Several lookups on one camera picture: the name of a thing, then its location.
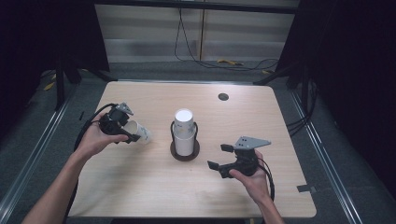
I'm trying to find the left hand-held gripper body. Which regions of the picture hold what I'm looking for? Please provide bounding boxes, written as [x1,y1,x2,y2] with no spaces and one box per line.
[99,102,134,136]

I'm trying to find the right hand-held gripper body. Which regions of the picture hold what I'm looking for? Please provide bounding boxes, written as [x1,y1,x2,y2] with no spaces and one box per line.
[233,135,272,177]

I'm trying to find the white printed paper cup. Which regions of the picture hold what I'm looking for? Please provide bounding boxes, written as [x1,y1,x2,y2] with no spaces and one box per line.
[122,119,153,145]

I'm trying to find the dark round cup holder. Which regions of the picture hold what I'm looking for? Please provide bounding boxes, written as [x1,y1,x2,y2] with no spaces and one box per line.
[169,120,201,162]

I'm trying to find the stack of white paper cups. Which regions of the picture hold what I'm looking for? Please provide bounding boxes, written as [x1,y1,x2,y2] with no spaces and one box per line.
[172,108,198,157]

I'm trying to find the person's left hand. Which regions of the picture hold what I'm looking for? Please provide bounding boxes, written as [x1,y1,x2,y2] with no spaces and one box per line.
[76,111,129,160]

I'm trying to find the person's right hand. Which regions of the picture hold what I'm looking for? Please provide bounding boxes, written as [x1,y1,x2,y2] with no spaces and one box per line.
[228,149,272,205]

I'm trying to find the black metal stand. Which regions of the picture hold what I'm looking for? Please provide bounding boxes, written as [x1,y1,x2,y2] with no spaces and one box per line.
[54,59,118,111]
[252,63,312,108]

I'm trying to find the grey tape piece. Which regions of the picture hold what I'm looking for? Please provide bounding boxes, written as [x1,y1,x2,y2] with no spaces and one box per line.
[296,184,318,194]

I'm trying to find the long yellow floor strip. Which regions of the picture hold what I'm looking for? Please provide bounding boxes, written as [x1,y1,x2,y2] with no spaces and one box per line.
[217,59,245,66]

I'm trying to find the black curtain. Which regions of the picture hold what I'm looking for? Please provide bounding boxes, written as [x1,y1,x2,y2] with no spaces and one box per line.
[276,0,396,200]
[0,0,110,138]

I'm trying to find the black overhead beam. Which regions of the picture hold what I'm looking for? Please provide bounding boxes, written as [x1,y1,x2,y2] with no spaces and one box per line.
[92,0,302,15]

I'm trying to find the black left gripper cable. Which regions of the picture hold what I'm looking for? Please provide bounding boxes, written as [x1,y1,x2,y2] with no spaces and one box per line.
[64,103,119,224]

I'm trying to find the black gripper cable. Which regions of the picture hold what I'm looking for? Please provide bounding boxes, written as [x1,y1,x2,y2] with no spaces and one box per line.
[64,103,119,224]
[256,157,276,202]

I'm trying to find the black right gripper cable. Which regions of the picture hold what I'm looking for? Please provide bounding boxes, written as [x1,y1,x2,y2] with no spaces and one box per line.
[256,157,276,202]

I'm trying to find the black cable bundle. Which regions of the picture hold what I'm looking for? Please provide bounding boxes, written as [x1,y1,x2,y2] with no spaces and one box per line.
[286,78,319,138]

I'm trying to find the metal floor rail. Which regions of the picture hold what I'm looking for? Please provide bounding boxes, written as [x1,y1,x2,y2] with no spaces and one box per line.
[0,99,73,218]
[289,90,363,224]

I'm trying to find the black hanging cable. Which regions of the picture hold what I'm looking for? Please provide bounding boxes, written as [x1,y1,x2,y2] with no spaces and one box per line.
[173,7,279,72]

